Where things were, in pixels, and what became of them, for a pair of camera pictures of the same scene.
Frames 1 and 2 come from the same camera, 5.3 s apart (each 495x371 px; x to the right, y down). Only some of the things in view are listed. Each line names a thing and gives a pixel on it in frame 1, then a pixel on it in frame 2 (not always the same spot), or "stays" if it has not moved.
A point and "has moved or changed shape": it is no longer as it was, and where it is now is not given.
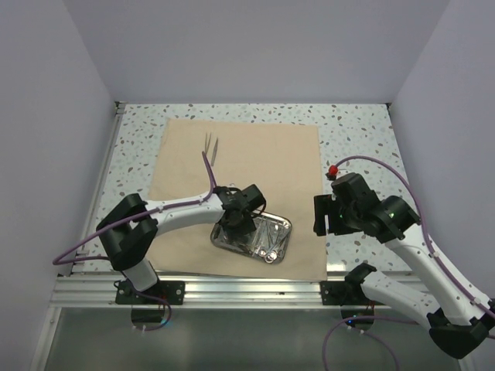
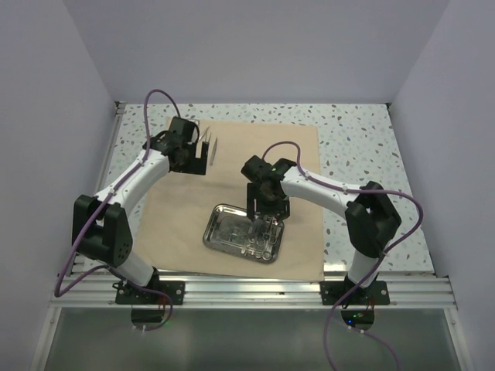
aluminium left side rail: [110, 137] stays
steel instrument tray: [267, 243] has moved or changed shape
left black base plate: [173, 291] stays
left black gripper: [247, 226] → [196, 165]
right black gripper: [324, 205] → [281, 209]
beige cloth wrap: [283, 158] stays
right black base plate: [343, 293] stays
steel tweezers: [214, 152] stays
